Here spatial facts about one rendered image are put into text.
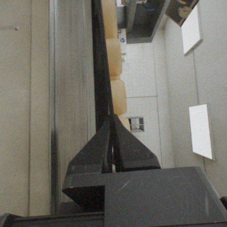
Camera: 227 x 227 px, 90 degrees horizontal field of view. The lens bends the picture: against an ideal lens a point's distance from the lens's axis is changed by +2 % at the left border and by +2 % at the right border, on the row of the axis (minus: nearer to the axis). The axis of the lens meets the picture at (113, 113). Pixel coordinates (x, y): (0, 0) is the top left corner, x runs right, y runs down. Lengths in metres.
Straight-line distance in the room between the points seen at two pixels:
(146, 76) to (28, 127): 4.69
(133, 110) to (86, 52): 4.22
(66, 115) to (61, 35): 0.13
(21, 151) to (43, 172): 0.04
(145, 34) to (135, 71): 3.97
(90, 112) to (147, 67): 4.81
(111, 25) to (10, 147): 0.21
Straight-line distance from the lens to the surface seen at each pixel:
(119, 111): 0.15
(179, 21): 0.86
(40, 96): 0.19
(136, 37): 0.82
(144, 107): 4.48
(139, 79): 4.69
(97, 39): 0.58
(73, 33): 0.22
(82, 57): 0.20
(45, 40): 0.22
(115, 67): 0.16
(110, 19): 0.20
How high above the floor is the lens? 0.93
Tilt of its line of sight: 1 degrees down
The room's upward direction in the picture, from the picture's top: 87 degrees clockwise
